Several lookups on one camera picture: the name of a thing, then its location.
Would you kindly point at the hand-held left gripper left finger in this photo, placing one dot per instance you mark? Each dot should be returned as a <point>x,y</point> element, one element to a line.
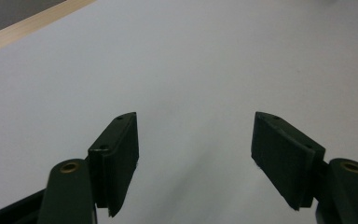
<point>115,161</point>

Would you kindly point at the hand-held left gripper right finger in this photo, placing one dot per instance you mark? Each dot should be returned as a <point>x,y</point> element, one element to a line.
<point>279,155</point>

